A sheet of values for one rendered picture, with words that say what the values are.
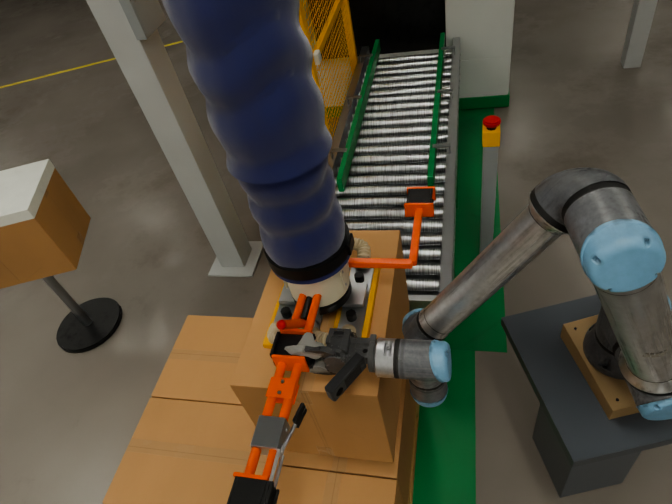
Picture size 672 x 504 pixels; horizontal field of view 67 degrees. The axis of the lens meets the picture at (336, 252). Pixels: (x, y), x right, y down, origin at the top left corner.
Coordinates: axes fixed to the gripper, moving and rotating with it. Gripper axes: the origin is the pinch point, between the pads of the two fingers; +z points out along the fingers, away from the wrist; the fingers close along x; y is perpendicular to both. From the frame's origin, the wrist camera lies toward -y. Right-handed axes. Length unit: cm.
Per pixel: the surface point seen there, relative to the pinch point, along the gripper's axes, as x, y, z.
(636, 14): -78, 347, -158
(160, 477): -66, -11, 62
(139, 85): 6, 133, 105
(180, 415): -66, 11, 64
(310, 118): 50, 24, -10
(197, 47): 68, 19, 4
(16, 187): -18, 92, 163
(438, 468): -120, 23, -29
